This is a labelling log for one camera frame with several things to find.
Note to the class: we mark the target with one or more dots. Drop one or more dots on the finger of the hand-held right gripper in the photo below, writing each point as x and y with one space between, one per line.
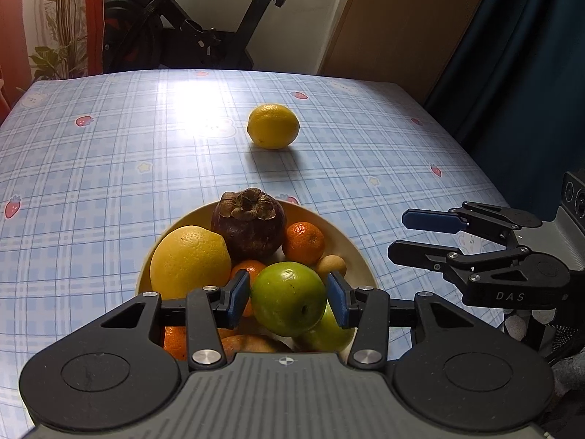
420 254
429 220

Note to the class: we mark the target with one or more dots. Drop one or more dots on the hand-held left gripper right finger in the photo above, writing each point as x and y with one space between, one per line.
336 299

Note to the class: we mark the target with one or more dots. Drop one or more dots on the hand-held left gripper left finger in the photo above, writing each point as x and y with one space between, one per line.
240 297

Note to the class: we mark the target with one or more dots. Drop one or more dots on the round mandarin orange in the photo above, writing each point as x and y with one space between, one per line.
304 240
176 343
251 266

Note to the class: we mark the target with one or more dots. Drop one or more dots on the brown longan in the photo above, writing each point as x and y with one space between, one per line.
331 266

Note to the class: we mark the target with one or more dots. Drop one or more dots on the green apple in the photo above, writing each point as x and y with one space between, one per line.
288 299
324 336

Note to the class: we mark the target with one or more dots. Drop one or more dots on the cream round plate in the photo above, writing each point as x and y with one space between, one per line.
352 260

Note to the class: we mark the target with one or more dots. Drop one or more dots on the red apple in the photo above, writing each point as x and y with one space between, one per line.
251 343

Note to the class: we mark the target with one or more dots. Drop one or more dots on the large yellow citrus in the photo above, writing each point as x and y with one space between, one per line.
187 260

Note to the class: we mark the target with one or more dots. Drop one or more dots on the dark purple mangosteen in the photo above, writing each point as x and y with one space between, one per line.
251 233

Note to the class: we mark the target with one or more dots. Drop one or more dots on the grey fuzzy sleeve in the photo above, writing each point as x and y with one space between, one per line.
516 327

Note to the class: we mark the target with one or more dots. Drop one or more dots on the dark blue curtain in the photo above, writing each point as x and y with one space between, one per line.
525 77

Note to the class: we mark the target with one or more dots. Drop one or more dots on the small yellow lemon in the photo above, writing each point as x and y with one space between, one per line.
273 126

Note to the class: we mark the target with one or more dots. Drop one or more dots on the blue plaid tablecloth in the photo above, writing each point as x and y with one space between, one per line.
114 169

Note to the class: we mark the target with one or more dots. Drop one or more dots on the brown wooden cabinet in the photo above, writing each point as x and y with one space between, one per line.
402 23

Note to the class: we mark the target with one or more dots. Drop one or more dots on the black exercise bike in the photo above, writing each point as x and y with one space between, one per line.
205 36

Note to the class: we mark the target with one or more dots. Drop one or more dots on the wall poster with plants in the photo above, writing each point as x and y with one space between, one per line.
55 23

